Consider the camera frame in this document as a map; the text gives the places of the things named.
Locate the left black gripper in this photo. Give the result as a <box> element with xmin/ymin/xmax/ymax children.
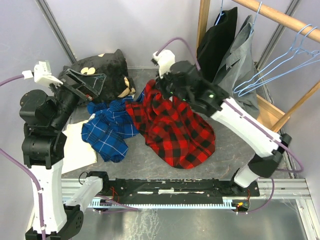
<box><xmin>50</xmin><ymin>67</ymin><xmax>107</xmax><ymax>128</ymax></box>

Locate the red black plaid shirt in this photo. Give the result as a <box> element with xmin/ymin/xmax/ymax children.
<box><xmin>125</xmin><ymin>79</ymin><xmax>216</xmax><ymax>170</ymax></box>

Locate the light blue wire hanger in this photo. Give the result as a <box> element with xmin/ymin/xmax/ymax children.
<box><xmin>233</xmin><ymin>23</ymin><xmax>320</xmax><ymax>98</ymax></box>

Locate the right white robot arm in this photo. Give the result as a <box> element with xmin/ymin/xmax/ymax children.
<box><xmin>152</xmin><ymin>60</ymin><xmax>292</xmax><ymax>196</ymax></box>

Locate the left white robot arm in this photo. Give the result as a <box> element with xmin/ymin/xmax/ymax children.
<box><xmin>19</xmin><ymin>62</ymin><xmax>111</xmax><ymax>240</ymax></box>

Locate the blue plaid shirt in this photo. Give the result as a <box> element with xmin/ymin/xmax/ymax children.
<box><xmin>81</xmin><ymin>95</ymin><xmax>139</xmax><ymax>163</ymax></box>

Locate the grey hanging shirt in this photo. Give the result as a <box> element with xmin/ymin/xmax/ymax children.
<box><xmin>213</xmin><ymin>15</ymin><xmax>260</xmax><ymax>119</ymax></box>

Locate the blue hanger under black garment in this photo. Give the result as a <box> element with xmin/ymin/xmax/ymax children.
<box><xmin>214</xmin><ymin>0</ymin><xmax>224</xmax><ymax>26</ymax></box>

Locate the blue hanger under grey shirt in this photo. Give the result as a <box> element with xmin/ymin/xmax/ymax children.
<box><xmin>249</xmin><ymin>1</ymin><xmax>263</xmax><ymax>36</ymax></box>

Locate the black flower-print garment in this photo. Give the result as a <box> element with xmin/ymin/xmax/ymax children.
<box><xmin>69</xmin><ymin>49</ymin><xmax>136</xmax><ymax>104</ymax></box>

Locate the black hanging garment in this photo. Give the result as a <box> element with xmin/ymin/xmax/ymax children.
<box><xmin>196</xmin><ymin>7</ymin><xmax>238</xmax><ymax>82</ymax></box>

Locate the white folded cloth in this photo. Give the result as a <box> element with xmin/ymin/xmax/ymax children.
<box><xmin>61</xmin><ymin>120</ymin><xmax>98</xmax><ymax>174</ymax></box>

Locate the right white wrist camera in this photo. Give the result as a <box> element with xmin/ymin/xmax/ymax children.
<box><xmin>151</xmin><ymin>49</ymin><xmax>176</xmax><ymax>79</ymax></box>

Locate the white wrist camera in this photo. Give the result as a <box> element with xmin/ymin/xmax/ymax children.
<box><xmin>21</xmin><ymin>61</ymin><xmax>64</xmax><ymax>88</ymax></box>
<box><xmin>151</xmin><ymin>49</ymin><xmax>176</xmax><ymax>79</ymax></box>

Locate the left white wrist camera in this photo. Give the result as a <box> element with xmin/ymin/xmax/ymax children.
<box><xmin>21</xmin><ymin>61</ymin><xmax>64</xmax><ymax>88</ymax></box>

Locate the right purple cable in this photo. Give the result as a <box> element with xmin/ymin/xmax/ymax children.
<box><xmin>157</xmin><ymin>37</ymin><xmax>305</xmax><ymax>215</ymax></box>

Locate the purple cable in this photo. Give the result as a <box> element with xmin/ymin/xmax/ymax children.
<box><xmin>157</xmin><ymin>37</ymin><xmax>305</xmax><ymax>215</ymax></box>
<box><xmin>0</xmin><ymin>73</ymin><xmax>47</xmax><ymax>240</ymax></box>

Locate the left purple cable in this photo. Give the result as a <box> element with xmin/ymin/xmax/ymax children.
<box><xmin>0</xmin><ymin>73</ymin><xmax>47</xmax><ymax>240</ymax></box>

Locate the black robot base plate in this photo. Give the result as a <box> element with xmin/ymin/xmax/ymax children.
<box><xmin>86</xmin><ymin>171</ymin><xmax>260</xmax><ymax>204</ymax></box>

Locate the wooden clothes rack frame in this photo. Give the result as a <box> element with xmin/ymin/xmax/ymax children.
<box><xmin>196</xmin><ymin>0</ymin><xmax>320</xmax><ymax>132</ymax></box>

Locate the light blue cable duct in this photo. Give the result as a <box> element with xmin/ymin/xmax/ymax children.
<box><xmin>88</xmin><ymin>198</ymin><xmax>236</xmax><ymax>210</ymax></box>

